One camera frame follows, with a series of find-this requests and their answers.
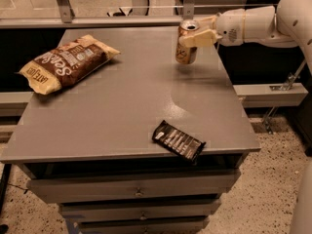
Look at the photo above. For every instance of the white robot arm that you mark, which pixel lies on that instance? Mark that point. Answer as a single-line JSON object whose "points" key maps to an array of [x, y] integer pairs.
{"points": [[285, 26]]}

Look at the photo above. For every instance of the brown chip bag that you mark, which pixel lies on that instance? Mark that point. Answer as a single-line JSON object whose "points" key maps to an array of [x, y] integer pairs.
{"points": [[66, 65]]}

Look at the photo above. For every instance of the black snack bar wrapper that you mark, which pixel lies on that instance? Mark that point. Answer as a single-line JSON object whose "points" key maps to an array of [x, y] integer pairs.
{"points": [[178, 142]]}

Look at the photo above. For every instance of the orange soda can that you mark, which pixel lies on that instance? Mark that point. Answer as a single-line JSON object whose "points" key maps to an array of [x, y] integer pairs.
{"points": [[185, 55]]}

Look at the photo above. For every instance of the grey drawer cabinet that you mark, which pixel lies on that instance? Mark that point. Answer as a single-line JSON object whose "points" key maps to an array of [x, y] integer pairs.
{"points": [[104, 125]]}

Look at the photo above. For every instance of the top grey drawer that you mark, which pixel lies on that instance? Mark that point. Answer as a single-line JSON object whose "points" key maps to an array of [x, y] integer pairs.
{"points": [[122, 187]]}

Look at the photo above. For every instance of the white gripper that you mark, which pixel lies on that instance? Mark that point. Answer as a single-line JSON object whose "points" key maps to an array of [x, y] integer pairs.
{"points": [[229, 27]]}

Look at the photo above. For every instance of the bottom grey drawer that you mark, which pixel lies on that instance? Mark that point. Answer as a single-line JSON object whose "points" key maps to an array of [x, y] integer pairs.
{"points": [[150, 226]]}

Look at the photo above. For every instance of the middle grey drawer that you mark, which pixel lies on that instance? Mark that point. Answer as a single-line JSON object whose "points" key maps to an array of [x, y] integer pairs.
{"points": [[141, 210]]}

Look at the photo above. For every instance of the grey drawer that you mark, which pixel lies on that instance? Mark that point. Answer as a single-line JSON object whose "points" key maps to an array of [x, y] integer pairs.
{"points": [[122, 187], [141, 210], [150, 226]]}

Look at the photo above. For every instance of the metal window rail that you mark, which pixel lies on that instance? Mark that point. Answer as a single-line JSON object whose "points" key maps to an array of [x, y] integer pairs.
{"points": [[91, 22]]}

